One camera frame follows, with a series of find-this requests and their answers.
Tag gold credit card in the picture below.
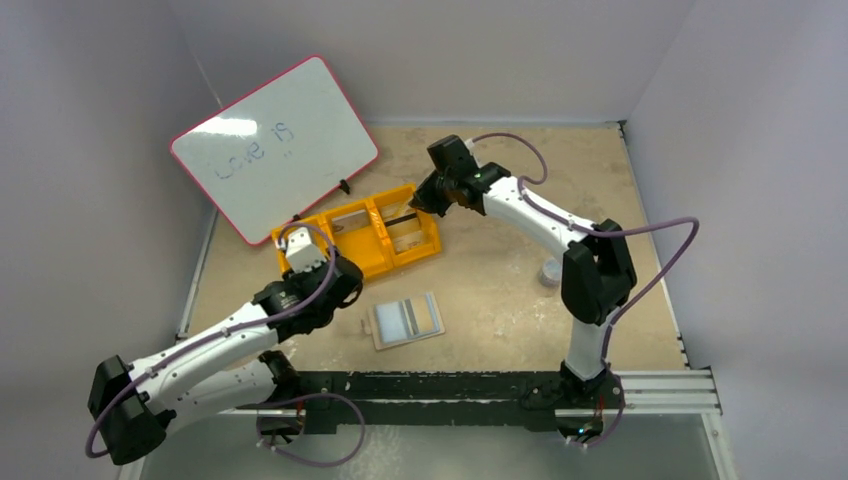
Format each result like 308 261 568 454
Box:
386 202 416 222

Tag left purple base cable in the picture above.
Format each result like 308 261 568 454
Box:
254 388 368 468

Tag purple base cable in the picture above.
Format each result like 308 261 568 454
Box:
566 394 631 450
254 388 368 468

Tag aluminium rail frame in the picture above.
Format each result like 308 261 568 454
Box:
119 119 737 480

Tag white board with pink frame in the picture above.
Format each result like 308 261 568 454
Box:
169 56 378 245

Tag black whiteboard stand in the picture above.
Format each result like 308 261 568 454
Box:
291 178 351 222

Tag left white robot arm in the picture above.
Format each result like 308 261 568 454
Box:
85 255 364 465

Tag cards in right compartment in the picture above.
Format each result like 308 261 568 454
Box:
379 202 425 254

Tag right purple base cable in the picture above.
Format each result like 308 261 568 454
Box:
566 394 631 450

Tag card in middle compartment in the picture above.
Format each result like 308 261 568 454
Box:
330 209 371 235

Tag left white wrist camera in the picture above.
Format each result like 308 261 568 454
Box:
276 225 326 273

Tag small clear plastic cup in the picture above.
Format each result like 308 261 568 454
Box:
537 258 562 288

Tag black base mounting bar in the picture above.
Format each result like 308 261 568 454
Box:
235 349 627 435

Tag yellow plastic compartment tray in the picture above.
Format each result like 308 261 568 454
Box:
300 183 442 280

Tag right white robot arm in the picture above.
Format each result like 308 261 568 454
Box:
410 135 637 382

